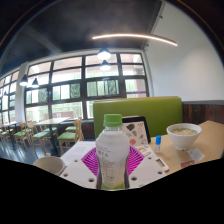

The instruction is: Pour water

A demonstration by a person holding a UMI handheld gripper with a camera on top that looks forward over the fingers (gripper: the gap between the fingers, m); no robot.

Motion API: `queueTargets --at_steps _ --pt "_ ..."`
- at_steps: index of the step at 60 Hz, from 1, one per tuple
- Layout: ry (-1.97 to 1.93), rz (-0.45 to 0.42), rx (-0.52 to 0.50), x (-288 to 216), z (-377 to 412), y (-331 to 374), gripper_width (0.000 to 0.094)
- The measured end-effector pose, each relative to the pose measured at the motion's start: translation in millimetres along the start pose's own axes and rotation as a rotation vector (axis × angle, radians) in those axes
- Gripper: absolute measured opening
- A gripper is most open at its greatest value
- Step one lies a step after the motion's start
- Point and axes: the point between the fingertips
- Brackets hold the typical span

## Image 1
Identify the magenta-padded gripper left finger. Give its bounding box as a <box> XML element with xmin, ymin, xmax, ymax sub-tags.
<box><xmin>59</xmin><ymin>147</ymin><xmax>103</xmax><ymax>190</ymax></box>

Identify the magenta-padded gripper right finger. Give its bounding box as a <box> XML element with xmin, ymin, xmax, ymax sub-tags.
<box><xmin>124</xmin><ymin>145</ymin><xmax>168</xmax><ymax>190</ymax></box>

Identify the clear green-capped drink bottle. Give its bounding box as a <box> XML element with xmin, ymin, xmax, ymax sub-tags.
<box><xmin>95</xmin><ymin>113</ymin><xmax>131</xmax><ymax>191</ymax></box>

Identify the colourful printed leaflet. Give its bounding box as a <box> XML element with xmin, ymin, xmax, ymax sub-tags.
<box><xmin>138</xmin><ymin>144</ymin><xmax>157</xmax><ymax>158</ymax></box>

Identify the white printed paper sheet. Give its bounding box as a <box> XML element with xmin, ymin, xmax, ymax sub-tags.
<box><xmin>59</xmin><ymin>140</ymin><xmax>98</xmax><ymax>167</ymax></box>

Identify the small blue-capped white bottle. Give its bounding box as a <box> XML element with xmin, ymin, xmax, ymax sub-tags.
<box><xmin>154</xmin><ymin>134</ymin><xmax>162</xmax><ymax>154</ymax></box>

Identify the beige paper cup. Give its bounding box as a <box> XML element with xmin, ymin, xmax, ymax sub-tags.
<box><xmin>32</xmin><ymin>155</ymin><xmax>66</xmax><ymax>177</ymax></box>

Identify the group of green-seated wooden chairs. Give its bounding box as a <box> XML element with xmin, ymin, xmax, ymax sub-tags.
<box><xmin>0</xmin><ymin>117</ymin><xmax>85</xmax><ymax>156</ymax></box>

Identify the black-framed standing menu card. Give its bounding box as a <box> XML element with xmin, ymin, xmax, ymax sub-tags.
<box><xmin>121</xmin><ymin>115</ymin><xmax>152</xmax><ymax>147</ymax></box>

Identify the reddish brown paper packet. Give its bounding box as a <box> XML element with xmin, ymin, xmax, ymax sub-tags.
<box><xmin>179</xmin><ymin>159</ymin><xmax>196</xmax><ymax>169</ymax></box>

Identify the white ceramic bowl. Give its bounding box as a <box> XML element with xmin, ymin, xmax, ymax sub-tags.
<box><xmin>166</xmin><ymin>122</ymin><xmax>202</xmax><ymax>151</ymax></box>

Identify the white paper packet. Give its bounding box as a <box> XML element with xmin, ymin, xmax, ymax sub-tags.
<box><xmin>186</xmin><ymin>147</ymin><xmax>206</xmax><ymax>163</ymax></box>

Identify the wooden dining table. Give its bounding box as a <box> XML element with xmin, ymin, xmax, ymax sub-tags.
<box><xmin>33</xmin><ymin>117</ymin><xmax>71</xmax><ymax>156</ymax></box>
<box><xmin>0</xmin><ymin>121</ymin><xmax>21</xmax><ymax>149</ymax></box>

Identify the green upholstered bench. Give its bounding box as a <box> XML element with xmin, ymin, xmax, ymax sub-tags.
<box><xmin>92</xmin><ymin>96</ymin><xmax>184</xmax><ymax>139</ymax></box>

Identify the group of dark pendant lamps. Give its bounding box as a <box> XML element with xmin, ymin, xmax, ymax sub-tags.
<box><xmin>1</xmin><ymin>47</ymin><xmax>113</xmax><ymax>98</ymax></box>

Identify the long curved linear ceiling light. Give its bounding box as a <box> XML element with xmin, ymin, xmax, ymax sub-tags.
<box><xmin>91</xmin><ymin>33</ymin><xmax>179</xmax><ymax>47</ymax></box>

